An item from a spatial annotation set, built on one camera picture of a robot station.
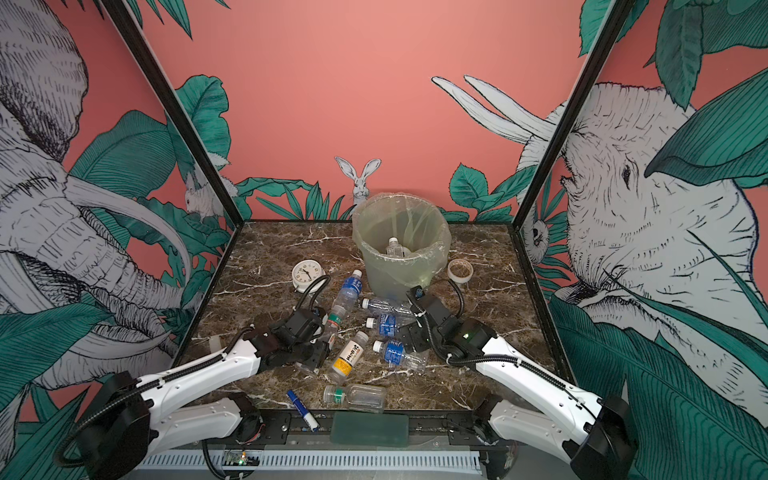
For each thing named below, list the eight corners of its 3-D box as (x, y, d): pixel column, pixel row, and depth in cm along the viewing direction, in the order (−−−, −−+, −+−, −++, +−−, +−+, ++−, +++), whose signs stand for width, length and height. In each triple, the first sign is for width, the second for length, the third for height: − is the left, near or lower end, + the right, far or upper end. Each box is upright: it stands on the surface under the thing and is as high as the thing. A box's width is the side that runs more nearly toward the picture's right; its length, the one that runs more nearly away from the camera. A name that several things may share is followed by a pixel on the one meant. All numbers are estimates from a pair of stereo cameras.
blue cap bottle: (331, 317, 96) (328, 307, 91) (353, 276, 107) (352, 265, 101) (346, 323, 95) (344, 313, 90) (368, 280, 105) (367, 269, 100)
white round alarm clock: (292, 292, 102) (288, 284, 98) (298, 268, 109) (295, 259, 105) (323, 293, 102) (320, 284, 98) (327, 268, 109) (325, 259, 105)
